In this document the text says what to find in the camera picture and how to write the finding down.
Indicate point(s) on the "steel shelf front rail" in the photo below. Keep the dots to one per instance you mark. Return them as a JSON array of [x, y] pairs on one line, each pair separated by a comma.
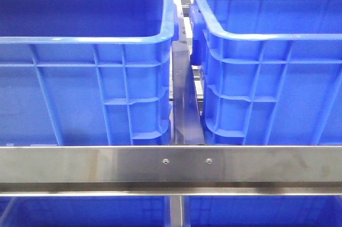
[[170, 170]]

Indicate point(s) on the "blue crate lower left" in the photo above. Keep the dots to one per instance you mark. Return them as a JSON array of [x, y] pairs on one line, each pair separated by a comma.
[[88, 211]]

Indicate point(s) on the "blue crate lower right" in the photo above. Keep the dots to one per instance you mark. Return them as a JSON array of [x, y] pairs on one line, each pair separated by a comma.
[[263, 211]]

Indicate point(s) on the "blue crate front right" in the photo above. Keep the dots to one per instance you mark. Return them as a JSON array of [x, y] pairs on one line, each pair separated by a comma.
[[271, 70]]

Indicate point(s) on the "steel shelf centre divider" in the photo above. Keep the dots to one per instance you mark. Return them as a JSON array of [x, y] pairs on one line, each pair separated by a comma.
[[186, 117]]

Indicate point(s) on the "blue crate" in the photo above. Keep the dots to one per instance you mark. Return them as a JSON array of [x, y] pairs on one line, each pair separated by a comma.
[[86, 72], [88, 211], [271, 70], [263, 211]]

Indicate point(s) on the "blue crate front left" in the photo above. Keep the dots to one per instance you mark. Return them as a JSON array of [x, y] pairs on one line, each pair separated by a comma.
[[86, 72]]

